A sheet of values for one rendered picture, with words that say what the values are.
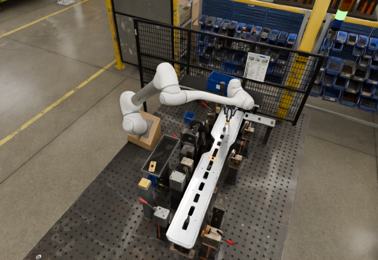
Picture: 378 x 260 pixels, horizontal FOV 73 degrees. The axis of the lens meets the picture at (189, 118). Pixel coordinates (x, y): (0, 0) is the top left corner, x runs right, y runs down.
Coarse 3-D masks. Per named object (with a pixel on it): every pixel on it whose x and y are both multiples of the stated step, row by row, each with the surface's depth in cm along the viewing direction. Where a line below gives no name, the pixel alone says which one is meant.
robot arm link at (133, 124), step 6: (132, 114) 225; (138, 114) 229; (126, 120) 220; (132, 120) 220; (138, 120) 226; (144, 120) 237; (126, 126) 221; (132, 126) 220; (138, 126) 224; (144, 126) 232; (132, 132) 224; (138, 132) 228; (144, 132) 238
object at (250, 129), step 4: (248, 128) 226; (252, 128) 226; (244, 132) 227; (248, 132) 226; (252, 132) 224; (244, 136) 230; (248, 136) 229; (252, 136) 227; (244, 140) 234; (248, 140) 231; (248, 144) 236; (244, 148) 241; (248, 148) 241; (244, 152) 243; (248, 152) 244
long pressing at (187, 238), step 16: (240, 112) 248; (224, 144) 217; (208, 160) 204; (224, 160) 205; (192, 176) 192; (208, 176) 193; (192, 192) 183; (208, 192) 183; (176, 224) 166; (192, 224) 166; (176, 240) 158; (192, 240) 158
